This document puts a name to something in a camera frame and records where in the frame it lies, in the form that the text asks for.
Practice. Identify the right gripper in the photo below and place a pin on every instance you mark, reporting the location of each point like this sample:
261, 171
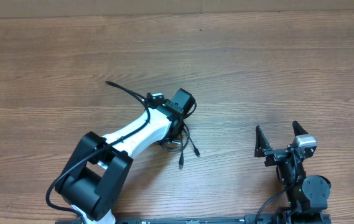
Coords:
275, 155

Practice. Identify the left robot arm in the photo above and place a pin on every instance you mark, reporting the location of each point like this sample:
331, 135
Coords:
94, 175

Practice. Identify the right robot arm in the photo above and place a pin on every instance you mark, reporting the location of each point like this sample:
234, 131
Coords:
307, 195

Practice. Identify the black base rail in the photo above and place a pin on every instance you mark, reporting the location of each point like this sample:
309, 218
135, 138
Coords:
247, 219

